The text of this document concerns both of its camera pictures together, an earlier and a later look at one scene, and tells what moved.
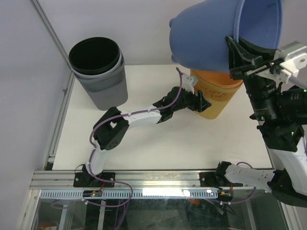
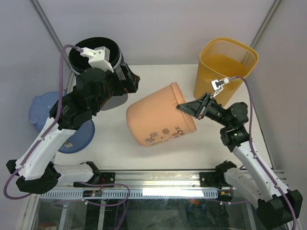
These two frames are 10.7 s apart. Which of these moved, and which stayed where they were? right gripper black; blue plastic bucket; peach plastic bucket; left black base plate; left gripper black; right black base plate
Moved: peach plastic bucket; right gripper black; left gripper black; blue plastic bucket
Stayed: left black base plate; right black base plate
